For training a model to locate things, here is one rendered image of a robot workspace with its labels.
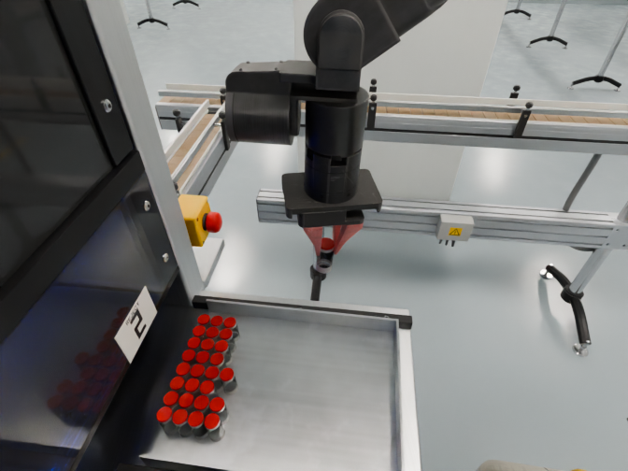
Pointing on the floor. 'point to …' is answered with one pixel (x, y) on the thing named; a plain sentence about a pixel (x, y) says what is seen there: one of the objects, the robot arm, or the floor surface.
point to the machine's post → (144, 138)
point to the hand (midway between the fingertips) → (326, 247)
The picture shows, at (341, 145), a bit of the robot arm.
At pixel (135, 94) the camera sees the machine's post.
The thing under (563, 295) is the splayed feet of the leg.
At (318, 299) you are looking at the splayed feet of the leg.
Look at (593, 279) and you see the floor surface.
